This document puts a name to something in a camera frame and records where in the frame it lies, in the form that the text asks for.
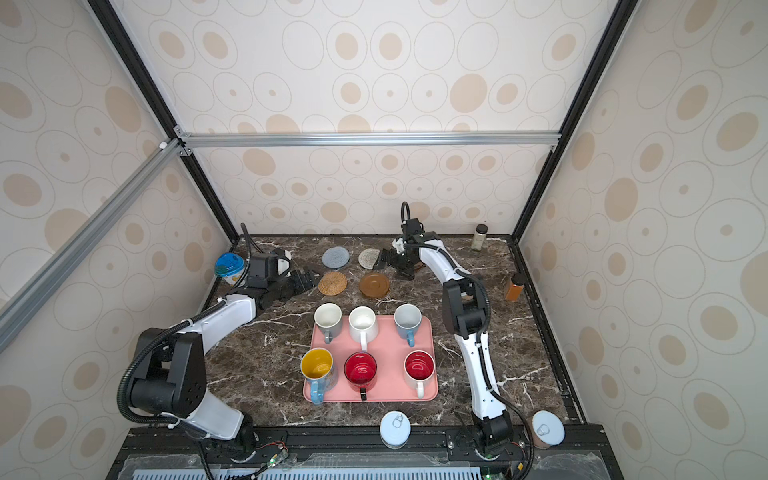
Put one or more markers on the slanted aluminium frame bar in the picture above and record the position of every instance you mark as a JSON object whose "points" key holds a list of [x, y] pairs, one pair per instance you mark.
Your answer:
{"points": [[21, 309]]}

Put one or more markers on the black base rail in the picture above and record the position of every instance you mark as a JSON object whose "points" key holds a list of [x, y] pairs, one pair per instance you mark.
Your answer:
{"points": [[359, 452]]}

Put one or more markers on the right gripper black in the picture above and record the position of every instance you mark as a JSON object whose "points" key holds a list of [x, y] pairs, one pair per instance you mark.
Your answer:
{"points": [[383, 257]]}

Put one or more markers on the amber bottle dark cap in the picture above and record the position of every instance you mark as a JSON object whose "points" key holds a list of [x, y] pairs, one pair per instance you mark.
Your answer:
{"points": [[515, 286]]}

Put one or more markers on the grey mug white inside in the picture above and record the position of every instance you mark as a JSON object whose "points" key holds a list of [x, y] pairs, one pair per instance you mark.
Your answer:
{"points": [[328, 319]]}

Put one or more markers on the white mug red inside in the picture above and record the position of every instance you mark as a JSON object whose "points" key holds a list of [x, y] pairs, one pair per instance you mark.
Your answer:
{"points": [[419, 371]]}

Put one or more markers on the black mug red inside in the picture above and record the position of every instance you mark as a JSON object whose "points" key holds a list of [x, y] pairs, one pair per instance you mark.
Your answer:
{"points": [[360, 370]]}

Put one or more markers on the blue lid snack tub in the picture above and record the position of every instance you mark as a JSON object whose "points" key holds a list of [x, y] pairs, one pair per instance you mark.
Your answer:
{"points": [[230, 267]]}

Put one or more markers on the clear bottle black cap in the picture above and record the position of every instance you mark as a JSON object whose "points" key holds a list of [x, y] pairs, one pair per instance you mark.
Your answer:
{"points": [[479, 237]]}

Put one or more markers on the light blue mug white inside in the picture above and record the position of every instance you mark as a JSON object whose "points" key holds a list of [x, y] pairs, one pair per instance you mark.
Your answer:
{"points": [[407, 318]]}

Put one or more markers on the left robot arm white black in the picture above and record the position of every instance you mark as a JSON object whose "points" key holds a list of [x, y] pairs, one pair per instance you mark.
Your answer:
{"points": [[166, 382]]}

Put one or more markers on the white round lid container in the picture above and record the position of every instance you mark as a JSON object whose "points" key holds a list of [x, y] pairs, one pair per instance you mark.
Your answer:
{"points": [[395, 429]]}

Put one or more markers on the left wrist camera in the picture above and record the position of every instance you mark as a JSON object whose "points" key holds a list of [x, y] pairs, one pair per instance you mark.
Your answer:
{"points": [[270, 265]]}

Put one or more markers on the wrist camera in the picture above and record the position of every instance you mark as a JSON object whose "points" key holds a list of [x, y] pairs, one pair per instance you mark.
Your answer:
{"points": [[412, 231], [270, 265]]}

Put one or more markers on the white multicolour woven coaster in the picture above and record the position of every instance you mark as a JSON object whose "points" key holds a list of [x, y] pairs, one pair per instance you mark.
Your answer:
{"points": [[369, 258]]}

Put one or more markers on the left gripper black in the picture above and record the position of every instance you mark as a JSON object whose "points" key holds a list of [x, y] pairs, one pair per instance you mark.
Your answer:
{"points": [[301, 286]]}

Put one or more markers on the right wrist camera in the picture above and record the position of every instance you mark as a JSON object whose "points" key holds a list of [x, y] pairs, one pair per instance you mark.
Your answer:
{"points": [[412, 231]]}

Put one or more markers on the horizontal aluminium frame bar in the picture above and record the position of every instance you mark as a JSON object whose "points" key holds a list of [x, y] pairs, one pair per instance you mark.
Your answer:
{"points": [[372, 139]]}

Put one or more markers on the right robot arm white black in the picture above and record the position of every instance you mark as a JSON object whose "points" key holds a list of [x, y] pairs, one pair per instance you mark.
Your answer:
{"points": [[467, 312]]}

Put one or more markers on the blue mug yellow inside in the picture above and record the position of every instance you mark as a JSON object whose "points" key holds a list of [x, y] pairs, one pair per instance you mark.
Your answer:
{"points": [[320, 373]]}

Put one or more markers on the light blue fabric coaster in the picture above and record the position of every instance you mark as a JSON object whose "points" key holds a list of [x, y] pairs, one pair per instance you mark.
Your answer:
{"points": [[335, 258]]}

